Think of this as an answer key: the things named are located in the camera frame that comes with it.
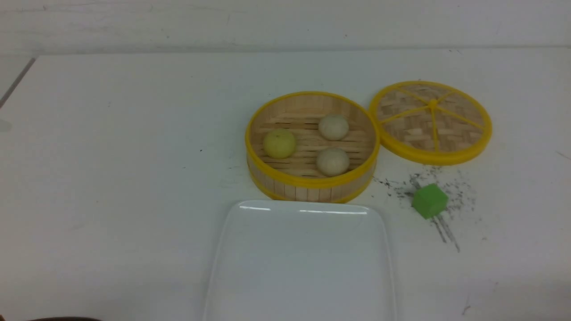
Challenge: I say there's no green foam cube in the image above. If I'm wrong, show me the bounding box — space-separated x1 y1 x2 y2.
412 184 449 220

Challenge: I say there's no yellow-green steamed bun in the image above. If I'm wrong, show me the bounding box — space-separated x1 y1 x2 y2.
263 128 297 159

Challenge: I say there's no bamboo steamer lid yellow rim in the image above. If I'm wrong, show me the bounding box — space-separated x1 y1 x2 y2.
368 80 493 166

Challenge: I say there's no bamboo steamer basket yellow rim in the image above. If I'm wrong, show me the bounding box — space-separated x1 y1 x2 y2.
245 91 380 203

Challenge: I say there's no white rectangular plate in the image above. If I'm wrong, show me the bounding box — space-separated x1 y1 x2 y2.
202 200 398 321

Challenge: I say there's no white steamed bun front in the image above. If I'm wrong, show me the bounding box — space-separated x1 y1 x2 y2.
316 148 350 177

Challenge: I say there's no white steamed bun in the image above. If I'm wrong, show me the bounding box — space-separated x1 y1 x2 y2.
316 148 350 177
318 114 350 141

